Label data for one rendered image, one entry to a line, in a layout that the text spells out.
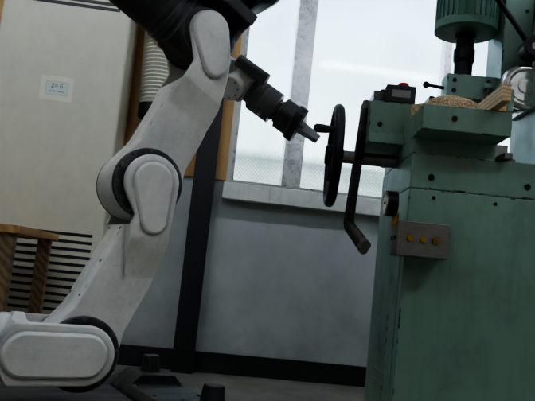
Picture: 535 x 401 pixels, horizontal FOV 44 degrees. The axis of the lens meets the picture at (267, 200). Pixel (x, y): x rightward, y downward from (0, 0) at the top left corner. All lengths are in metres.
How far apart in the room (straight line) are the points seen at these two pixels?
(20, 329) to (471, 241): 1.04
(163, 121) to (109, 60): 1.50
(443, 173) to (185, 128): 0.66
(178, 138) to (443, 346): 0.79
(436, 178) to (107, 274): 0.82
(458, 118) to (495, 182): 0.20
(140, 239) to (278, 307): 1.79
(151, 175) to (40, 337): 0.36
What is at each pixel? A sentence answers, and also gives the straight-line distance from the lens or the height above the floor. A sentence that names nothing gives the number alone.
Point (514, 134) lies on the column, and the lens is 2.06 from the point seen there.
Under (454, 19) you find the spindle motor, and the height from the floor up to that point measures 1.21.
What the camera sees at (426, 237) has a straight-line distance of 1.57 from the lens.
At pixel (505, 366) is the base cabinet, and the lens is 1.72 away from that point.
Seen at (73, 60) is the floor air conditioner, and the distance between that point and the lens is 2.88.
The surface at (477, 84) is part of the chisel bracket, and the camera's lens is 1.95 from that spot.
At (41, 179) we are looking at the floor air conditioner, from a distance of 2.80.
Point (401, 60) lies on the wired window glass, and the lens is 3.38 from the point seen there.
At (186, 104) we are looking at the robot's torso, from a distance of 1.40.
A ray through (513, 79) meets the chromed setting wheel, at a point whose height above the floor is 1.04.
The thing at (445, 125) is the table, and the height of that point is 0.85.
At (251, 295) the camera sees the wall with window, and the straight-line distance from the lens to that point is 3.02.
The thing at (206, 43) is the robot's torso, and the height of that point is 0.92.
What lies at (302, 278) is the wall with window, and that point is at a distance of 3.05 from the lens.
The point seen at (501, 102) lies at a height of 0.90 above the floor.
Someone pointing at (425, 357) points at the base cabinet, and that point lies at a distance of 1.66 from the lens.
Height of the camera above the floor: 0.47
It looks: 6 degrees up
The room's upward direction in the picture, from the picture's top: 6 degrees clockwise
